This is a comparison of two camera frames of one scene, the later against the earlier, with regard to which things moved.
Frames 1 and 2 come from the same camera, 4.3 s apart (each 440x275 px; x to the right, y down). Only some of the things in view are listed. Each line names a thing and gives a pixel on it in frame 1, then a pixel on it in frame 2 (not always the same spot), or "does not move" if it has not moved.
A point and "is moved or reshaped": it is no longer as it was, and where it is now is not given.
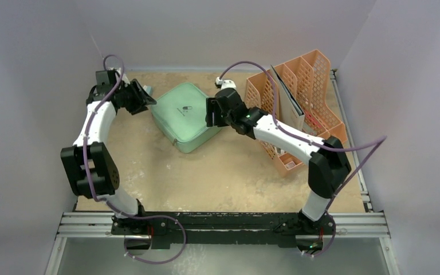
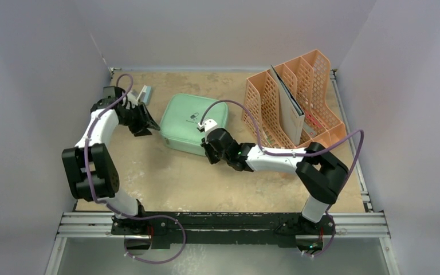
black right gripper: x=212 y=112 -> x=211 y=150
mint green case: x=180 y=113 is moved or reshaped
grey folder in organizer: x=291 y=113 does not move
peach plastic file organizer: x=309 y=79 does not move
